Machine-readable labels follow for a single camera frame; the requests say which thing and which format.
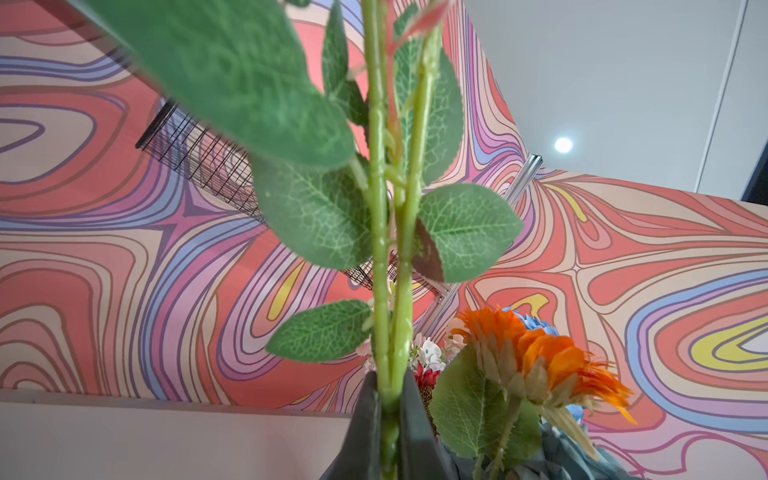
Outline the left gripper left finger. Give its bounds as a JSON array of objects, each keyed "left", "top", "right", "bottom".
[{"left": 320, "top": 371, "right": 381, "bottom": 480}]

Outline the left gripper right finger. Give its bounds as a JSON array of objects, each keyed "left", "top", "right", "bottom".
[{"left": 398, "top": 370, "right": 456, "bottom": 480}]

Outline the red protea flower stem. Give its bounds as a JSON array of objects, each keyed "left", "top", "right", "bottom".
[{"left": 421, "top": 308, "right": 632, "bottom": 479}]

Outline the pale pink blue rose bouquet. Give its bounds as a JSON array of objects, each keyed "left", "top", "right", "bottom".
[{"left": 76, "top": 1, "right": 521, "bottom": 479}]

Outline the pink purple mixed bouquet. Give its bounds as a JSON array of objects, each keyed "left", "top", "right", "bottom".
[{"left": 355, "top": 334, "right": 465, "bottom": 372}]

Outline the dusty blue hydrangea stem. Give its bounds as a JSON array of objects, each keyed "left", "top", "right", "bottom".
[{"left": 498, "top": 422, "right": 636, "bottom": 480}]

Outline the black wire basket back wall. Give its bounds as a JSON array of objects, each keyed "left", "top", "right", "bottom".
[{"left": 134, "top": 98, "right": 451, "bottom": 298}]

